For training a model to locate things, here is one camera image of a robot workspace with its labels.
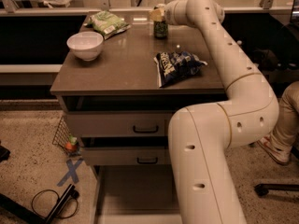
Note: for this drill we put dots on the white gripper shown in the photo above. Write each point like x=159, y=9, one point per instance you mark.
x=169, y=14

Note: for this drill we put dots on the green soda can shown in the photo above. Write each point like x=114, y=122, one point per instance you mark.
x=160, y=29

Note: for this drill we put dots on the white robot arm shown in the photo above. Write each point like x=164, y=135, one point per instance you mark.
x=199, y=134

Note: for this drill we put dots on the grey drawer cabinet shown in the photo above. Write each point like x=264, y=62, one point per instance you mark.
x=126, y=66

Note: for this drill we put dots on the grey top drawer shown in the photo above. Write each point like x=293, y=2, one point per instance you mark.
x=128, y=115

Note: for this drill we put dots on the grey drawer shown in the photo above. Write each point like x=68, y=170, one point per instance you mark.
x=125, y=150
x=136, y=194
x=128, y=115

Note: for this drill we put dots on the grey middle drawer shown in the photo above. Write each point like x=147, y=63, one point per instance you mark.
x=125, y=150

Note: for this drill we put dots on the grey bottom drawer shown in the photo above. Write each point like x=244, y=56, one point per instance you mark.
x=136, y=194

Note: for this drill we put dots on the green chip bag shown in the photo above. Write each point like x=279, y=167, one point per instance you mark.
x=107, y=24

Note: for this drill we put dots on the blue chip bag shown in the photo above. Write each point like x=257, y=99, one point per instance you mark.
x=174, y=66

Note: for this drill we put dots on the white bowl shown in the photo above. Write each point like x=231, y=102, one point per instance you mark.
x=86, y=45

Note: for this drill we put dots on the person's leg and shoe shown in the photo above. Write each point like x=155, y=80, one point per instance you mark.
x=278, y=144

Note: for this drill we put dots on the blue tape cross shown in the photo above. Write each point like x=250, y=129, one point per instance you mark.
x=72, y=172

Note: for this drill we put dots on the black chair base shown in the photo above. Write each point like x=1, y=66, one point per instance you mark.
x=263, y=189

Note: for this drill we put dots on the wire mesh basket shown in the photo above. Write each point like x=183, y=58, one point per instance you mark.
x=64, y=140

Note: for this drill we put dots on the black stand with cable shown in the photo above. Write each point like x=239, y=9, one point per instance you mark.
x=46, y=207

